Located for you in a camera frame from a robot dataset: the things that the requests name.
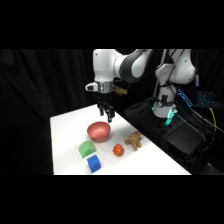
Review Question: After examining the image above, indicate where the green foam block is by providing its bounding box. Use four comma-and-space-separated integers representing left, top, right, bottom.
78, 140, 98, 159

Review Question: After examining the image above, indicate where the pink bowl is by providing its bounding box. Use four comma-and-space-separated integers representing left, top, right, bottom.
86, 121, 112, 143

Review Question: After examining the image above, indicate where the yellow cable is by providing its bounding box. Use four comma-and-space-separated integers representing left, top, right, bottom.
208, 107, 218, 133

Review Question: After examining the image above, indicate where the orange red ball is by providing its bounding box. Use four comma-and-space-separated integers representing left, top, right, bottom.
112, 143, 125, 157

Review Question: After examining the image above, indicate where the black robot stand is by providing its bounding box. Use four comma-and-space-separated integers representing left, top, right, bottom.
123, 96, 206, 156

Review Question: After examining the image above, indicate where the blue cable bundle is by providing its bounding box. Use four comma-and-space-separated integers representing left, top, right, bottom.
176, 87, 195, 108

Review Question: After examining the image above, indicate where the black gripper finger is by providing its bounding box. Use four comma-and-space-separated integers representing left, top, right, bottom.
105, 106, 116, 124
97, 104, 106, 117

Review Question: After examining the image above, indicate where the brown wooden toy animal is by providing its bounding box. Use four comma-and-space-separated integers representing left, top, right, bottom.
124, 130, 144, 151

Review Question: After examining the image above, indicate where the blue cube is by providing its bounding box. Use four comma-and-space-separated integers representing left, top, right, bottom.
86, 154, 102, 174

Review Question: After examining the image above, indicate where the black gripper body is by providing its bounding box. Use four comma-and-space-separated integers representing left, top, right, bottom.
97, 93, 115, 110

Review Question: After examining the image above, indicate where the black curtain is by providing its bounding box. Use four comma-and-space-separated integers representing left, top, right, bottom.
0, 49, 224, 176

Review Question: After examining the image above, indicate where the teal electronics box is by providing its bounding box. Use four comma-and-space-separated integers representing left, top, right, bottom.
195, 91, 215, 108

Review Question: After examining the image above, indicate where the green base light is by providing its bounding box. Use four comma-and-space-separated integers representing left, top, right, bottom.
151, 101, 178, 127

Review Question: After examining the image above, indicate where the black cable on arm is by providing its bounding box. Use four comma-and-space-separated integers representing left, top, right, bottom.
153, 49, 178, 108

